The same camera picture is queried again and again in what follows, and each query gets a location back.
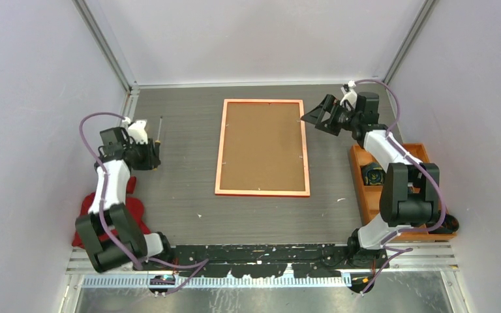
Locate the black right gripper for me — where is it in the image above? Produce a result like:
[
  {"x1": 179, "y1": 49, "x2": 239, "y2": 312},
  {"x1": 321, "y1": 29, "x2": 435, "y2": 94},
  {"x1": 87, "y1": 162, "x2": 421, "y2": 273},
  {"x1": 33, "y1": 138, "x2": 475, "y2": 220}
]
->
[{"x1": 301, "y1": 94, "x2": 360, "y2": 136}]

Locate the black yellow screwdriver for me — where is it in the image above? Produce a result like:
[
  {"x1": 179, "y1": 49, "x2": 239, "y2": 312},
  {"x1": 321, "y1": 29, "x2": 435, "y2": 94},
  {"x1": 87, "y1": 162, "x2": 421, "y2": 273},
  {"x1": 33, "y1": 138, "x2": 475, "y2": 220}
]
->
[{"x1": 155, "y1": 115, "x2": 163, "y2": 146}]

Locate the red picture frame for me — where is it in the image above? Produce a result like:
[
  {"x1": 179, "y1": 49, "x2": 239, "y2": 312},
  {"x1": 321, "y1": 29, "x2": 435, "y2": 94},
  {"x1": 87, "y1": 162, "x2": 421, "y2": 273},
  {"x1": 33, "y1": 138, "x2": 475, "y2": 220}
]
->
[{"x1": 215, "y1": 98, "x2": 311, "y2": 198}]

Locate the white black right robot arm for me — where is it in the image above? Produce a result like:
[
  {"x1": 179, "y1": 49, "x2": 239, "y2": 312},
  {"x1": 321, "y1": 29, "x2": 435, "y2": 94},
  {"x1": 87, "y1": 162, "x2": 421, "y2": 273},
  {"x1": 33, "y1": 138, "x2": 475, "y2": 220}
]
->
[{"x1": 301, "y1": 92, "x2": 446, "y2": 268}]

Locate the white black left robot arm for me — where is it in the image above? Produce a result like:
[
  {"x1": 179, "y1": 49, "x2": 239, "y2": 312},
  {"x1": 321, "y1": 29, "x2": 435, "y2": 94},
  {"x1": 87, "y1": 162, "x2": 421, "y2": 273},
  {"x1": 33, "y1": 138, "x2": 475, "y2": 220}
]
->
[{"x1": 75, "y1": 121, "x2": 174, "y2": 273}]

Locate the orange compartment tray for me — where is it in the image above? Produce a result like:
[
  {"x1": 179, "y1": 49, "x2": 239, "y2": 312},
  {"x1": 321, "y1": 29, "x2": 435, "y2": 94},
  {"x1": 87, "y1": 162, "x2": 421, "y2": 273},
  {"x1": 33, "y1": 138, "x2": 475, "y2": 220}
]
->
[{"x1": 349, "y1": 144, "x2": 457, "y2": 243}]

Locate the blue yellow rolled tie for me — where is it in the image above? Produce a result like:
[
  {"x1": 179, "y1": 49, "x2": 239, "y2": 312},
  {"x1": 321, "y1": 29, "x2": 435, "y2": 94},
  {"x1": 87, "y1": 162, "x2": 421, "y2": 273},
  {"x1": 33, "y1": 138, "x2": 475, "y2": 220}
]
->
[{"x1": 361, "y1": 162, "x2": 386, "y2": 186}]

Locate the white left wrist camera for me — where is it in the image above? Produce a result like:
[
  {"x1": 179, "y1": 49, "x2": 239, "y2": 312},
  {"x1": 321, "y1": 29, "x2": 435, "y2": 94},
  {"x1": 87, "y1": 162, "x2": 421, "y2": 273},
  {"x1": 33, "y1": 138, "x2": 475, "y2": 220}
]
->
[{"x1": 121, "y1": 117, "x2": 149, "y2": 145}]

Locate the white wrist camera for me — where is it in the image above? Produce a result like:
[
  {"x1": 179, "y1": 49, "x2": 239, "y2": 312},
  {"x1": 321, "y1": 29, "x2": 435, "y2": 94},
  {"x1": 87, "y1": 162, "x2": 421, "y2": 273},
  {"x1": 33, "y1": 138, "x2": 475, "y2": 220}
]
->
[
  {"x1": 340, "y1": 80, "x2": 357, "y2": 111},
  {"x1": 121, "y1": 117, "x2": 149, "y2": 145}
]

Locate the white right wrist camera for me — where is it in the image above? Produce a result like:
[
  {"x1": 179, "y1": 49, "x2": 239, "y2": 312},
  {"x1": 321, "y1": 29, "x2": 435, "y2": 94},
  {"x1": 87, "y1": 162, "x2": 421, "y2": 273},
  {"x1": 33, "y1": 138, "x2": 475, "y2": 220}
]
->
[{"x1": 340, "y1": 80, "x2": 357, "y2": 111}]

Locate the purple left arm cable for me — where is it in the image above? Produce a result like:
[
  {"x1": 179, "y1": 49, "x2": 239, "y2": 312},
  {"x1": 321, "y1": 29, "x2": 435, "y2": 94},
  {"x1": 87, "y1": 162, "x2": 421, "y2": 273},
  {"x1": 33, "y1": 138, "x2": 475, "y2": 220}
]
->
[{"x1": 79, "y1": 112, "x2": 210, "y2": 297}]

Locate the white slotted cable duct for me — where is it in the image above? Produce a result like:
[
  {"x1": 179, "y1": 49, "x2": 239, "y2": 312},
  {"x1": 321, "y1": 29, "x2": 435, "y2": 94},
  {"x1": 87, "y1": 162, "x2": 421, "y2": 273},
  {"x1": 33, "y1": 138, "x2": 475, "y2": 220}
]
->
[{"x1": 81, "y1": 273, "x2": 352, "y2": 289}]

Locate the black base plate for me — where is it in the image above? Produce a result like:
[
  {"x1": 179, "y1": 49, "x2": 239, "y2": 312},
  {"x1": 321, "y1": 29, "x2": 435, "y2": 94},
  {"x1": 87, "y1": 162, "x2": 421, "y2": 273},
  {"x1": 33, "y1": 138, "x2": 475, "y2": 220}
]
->
[{"x1": 132, "y1": 243, "x2": 391, "y2": 280}]

